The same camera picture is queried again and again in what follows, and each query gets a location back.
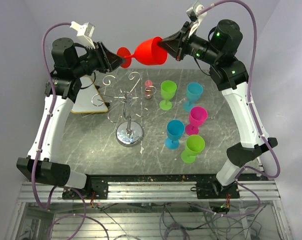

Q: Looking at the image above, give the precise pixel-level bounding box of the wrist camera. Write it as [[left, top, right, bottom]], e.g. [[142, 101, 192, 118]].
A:
[[186, 1, 207, 38], [70, 21, 96, 49]]

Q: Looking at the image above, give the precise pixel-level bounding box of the green wine glass back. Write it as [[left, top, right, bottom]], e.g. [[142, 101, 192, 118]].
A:
[[159, 80, 177, 111]]

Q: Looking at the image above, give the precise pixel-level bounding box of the green wine glass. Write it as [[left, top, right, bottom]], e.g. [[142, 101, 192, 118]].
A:
[[159, 80, 177, 111], [181, 134, 205, 164]]

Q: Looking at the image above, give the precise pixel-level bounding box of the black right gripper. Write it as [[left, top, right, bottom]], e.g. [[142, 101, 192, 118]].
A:
[[157, 21, 221, 66]]

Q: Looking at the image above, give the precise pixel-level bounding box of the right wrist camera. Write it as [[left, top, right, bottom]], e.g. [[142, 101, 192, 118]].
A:
[[186, 1, 207, 38]]

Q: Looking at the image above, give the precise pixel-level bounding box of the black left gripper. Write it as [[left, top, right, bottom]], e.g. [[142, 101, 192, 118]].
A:
[[73, 41, 127, 78]]

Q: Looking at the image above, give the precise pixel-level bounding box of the magenta wine glass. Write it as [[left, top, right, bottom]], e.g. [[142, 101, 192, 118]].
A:
[[185, 106, 208, 136]]

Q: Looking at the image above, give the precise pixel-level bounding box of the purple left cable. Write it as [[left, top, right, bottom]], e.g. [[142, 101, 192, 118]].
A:
[[30, 21, 110, 240]]

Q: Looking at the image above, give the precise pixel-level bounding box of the yellow-framed whiteboard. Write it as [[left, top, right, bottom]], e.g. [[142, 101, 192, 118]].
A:
[[71, 84, 108, 114]]

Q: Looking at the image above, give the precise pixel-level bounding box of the blue wine glass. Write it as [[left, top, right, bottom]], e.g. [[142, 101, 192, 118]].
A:
[[183, 82, 203, 112], [165, 119, 185, 150]]

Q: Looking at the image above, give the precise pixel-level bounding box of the blue wine glass back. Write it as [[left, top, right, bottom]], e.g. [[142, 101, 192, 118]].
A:
[[183, 82, 203, 112]]

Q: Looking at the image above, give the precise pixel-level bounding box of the chrome wine glass rack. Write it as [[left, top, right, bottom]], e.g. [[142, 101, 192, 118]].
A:
[[91, 71, 149, 147]]

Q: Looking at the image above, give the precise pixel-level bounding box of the green wine glass front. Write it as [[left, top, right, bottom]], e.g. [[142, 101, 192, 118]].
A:
[[181, 134, 205, 164]]

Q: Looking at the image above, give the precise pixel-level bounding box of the red wine glass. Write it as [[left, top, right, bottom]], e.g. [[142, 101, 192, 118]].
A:
[[117, 36, 168, 68]]

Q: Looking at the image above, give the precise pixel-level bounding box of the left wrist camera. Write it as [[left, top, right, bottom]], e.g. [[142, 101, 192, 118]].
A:
[[70, 21, 96, 49]]

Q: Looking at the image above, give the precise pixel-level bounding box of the blue wine glass front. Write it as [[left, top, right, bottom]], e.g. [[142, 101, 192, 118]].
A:
[[165, 119, 185, 150]]

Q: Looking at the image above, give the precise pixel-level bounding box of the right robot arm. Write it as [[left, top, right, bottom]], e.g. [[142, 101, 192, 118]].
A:
[[158, 19, 278, 198]]

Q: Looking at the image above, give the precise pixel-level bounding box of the aluminium mounting rail frame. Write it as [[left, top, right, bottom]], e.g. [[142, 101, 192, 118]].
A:
[[5, 173, 293, 240]]

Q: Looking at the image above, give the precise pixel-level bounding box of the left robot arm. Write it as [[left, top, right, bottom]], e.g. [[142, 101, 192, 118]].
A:
[[17, 37, 125, 199]]

